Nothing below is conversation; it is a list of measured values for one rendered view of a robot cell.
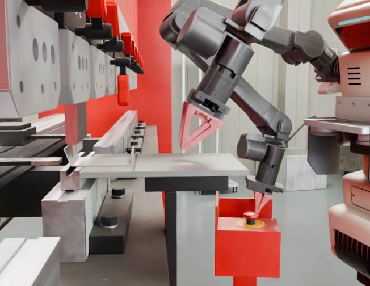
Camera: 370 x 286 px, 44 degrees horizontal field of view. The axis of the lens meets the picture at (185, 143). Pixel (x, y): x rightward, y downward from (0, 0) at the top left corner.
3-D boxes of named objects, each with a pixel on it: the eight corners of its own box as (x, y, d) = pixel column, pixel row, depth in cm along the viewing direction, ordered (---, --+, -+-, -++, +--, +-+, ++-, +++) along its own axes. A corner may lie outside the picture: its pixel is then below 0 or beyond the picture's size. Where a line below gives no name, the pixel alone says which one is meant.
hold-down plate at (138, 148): (141, 155, 165) (141, 147, 165) (126, 155, 165) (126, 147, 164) (143, 144, 195) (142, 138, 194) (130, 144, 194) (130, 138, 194)
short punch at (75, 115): (78, 157, 73) (76, 97, 72) (66, 157, 73) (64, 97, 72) (87, 148, 83) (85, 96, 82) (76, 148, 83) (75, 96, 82)
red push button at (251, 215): (259, 228, 114) (259, 214, 113) (243, 228, 114) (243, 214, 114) (257, 223, 118) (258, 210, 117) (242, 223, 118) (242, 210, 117)
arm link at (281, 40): (180, -25, 109) (166, -10, 119) (169, 28, 108) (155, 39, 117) (327, 34, 126) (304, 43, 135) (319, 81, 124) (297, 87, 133)
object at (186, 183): (227, 286, 81) (228, 168, 78) (146, 289, 80) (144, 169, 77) (223, 277, 85) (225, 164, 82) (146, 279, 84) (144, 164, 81)
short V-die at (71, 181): (79, 189, 71) (79, 170, 71) (60, 189, 71) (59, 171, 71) (96, 166, 91) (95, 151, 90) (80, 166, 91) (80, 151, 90)
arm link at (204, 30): (278, 11, 75) (256, 18, 83) (221, -28, 71) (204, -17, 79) (244, 75, 74) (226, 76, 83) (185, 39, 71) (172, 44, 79)
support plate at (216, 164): (248, 176, 71) (248, 169, 71) (79, 178, 70) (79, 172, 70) (229, 157, 89) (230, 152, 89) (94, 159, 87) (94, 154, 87)
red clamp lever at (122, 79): (130, 106, 92) (130, 57, 91) (110, 106, 92) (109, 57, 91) (131, 105, 94) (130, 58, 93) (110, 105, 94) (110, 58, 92)
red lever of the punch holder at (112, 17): (120, -4, 64) (123, 46, 73) (90, -4, 64) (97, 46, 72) (119, 5, 63) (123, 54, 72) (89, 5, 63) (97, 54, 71)
